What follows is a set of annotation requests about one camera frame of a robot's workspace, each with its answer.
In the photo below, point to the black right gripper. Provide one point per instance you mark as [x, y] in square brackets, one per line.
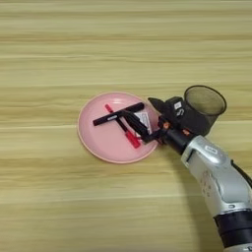
[175, 138]

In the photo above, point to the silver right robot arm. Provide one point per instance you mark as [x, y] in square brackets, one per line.
[216, 177]

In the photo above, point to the red and black marker pen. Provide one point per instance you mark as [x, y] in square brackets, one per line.
[133, 140]

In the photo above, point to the black mesh pen cup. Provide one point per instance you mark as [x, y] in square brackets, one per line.
[205, 101]

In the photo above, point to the pink round plate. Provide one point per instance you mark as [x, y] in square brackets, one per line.
[98, 141]

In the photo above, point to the white boxed eraser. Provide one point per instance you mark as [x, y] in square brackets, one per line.
[144, 118]

